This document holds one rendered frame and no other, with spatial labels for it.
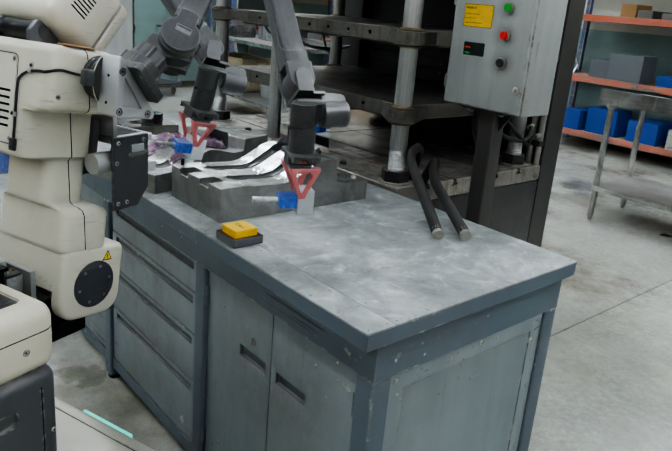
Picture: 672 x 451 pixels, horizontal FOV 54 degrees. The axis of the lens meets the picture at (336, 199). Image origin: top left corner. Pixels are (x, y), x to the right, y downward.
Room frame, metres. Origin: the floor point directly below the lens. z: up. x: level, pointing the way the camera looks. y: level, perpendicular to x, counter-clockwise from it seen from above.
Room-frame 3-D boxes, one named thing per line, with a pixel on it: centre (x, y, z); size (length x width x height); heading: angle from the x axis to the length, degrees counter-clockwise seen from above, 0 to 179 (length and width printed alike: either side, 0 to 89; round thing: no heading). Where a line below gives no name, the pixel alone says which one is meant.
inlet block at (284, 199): (1.37, 0.12, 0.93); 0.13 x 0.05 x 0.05; 108
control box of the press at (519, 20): (2.12, -0.48, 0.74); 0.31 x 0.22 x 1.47; 42
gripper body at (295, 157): (1.38, 0.08, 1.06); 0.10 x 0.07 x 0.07; 18
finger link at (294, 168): (1.37, 0.08, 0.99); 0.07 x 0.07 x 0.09; 18
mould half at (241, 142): (2.03, 0.49, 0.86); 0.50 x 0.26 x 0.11; 149
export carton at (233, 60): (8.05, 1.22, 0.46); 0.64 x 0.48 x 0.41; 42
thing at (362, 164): (2.84, -0.08, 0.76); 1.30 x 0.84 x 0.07; 42
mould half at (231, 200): (1.81, 0.19, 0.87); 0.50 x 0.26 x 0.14; 132
